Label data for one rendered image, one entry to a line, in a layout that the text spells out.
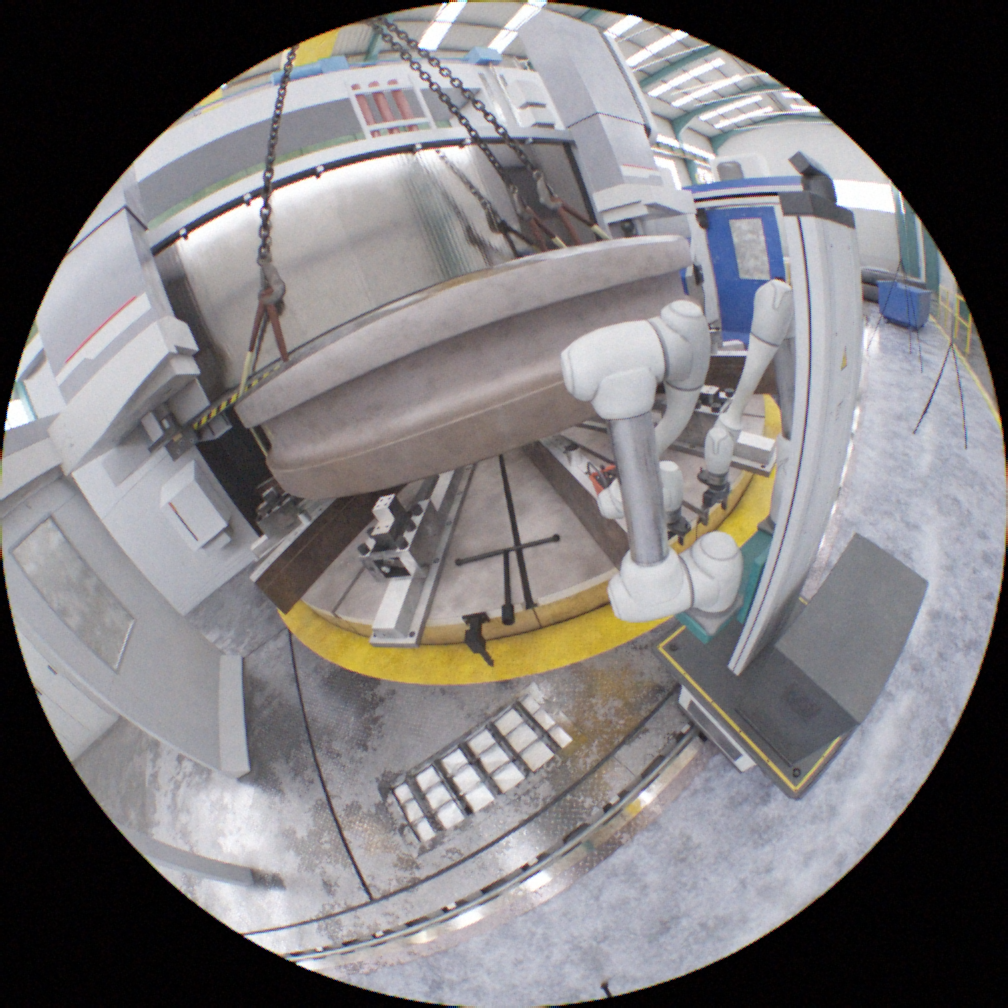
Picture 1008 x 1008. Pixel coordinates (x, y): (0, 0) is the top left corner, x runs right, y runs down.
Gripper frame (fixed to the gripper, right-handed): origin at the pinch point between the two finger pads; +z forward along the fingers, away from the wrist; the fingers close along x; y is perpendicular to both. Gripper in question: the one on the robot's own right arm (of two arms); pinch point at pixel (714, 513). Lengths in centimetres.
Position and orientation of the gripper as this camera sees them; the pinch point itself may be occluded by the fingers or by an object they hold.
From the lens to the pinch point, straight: 154.7
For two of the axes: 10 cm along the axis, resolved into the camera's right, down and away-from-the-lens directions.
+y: 4.0, 4.3, -8.1
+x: 8.6, -4.7, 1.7
